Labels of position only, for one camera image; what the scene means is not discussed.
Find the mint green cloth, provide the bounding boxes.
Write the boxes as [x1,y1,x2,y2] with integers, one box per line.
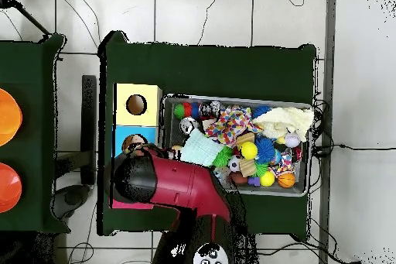
[179,129,227,168]

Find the shallow clear mesh bin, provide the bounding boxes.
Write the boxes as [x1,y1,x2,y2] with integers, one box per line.
[157,94,312,197]

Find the wooden box with three holes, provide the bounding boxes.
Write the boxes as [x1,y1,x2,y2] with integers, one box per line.
[111,83,163,211]

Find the crushed silver can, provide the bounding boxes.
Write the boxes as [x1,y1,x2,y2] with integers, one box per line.
[179,117,198,135]

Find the colourful polka dot cloth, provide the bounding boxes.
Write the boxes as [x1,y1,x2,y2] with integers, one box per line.
[205,106,264,148]

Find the large yellow ball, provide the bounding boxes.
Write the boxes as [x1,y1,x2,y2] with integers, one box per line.
[240,141,259,160]

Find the dark green table cloth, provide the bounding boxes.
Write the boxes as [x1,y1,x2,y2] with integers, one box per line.
[97,30,318,240]
[0,33,67,234]

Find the blue spiky ball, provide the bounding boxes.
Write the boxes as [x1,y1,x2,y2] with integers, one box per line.
[255,136,278,165]
[252,105,273,119]

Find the cream yellow cloth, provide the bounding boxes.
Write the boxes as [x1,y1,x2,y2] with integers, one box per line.
[253,106,316,142]

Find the orange toy basketball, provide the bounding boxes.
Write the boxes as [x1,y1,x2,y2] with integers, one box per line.
[276,172,296,189]

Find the black stand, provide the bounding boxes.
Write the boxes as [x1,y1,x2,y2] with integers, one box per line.
[80,74,99,186]

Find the orange bowl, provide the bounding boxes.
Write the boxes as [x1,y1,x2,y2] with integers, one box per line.
[0,162,23,214]
[0,87,23,148]

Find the black cable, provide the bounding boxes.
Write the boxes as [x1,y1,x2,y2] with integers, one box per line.
[312,142,396,154]
[197,0,225,46]

